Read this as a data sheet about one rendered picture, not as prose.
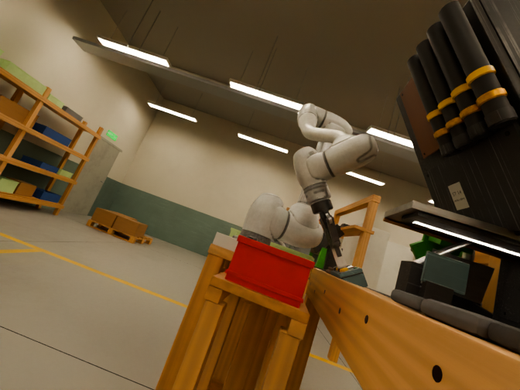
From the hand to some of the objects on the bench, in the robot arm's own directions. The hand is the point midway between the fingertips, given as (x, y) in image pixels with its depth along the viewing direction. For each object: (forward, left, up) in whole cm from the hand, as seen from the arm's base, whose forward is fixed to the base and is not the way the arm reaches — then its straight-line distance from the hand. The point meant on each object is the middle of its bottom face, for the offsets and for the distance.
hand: (339, 257), depth 82 cm
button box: (+6, +6, -10) cm, 13 cm away
